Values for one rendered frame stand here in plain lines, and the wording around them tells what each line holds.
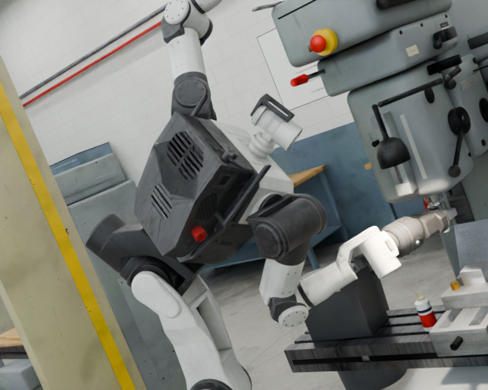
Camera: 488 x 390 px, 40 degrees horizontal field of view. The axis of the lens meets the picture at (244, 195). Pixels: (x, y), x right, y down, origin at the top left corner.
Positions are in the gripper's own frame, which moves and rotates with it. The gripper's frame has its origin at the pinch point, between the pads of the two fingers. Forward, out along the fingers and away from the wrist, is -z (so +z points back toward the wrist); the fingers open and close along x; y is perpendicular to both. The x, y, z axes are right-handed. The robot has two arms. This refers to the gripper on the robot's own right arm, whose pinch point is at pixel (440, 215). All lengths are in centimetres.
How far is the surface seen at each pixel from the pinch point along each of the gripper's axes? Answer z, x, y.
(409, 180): 11.0, -6.2, -13.6
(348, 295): 17.2, 29.0, 16.6
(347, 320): 18.6, 32.3, 24.6
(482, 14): -47, 6, -46
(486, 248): -28.5, 17.3, 21.9
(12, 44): -125, 860, -262
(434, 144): 4.3, -11.6, -20.0
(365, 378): -63, 170, 114
